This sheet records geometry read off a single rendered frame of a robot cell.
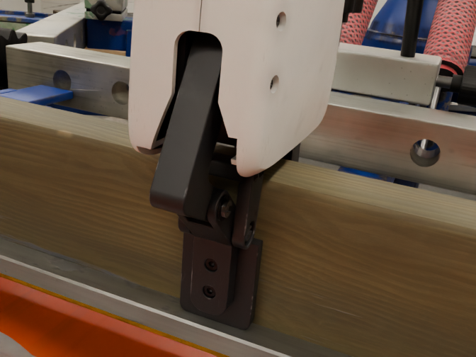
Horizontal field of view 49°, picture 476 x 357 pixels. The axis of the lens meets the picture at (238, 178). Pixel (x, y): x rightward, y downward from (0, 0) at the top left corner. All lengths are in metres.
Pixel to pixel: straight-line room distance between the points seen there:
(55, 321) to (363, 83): 0.31
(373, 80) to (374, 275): 0.29
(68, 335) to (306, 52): 0.18
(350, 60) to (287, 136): 0.29
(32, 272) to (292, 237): 0.12
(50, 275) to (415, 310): 0.16
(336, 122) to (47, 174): 0.25
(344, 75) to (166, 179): 0.34
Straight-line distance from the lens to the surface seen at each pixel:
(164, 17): 0.16
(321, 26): 0.19
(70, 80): 0.57
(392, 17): 0.98
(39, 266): 0.26
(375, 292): 0.20
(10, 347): 0.28
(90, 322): 0.29
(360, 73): 0.47
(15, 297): 0.32
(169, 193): 0.16
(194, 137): 0.16
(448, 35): 0.67
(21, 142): 0.26
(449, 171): 0.43
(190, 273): 0.22
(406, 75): 0.47
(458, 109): 1.10
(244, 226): 0.19
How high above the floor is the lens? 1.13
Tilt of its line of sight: 21 degrees down
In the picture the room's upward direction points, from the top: 6 degrees clockwise
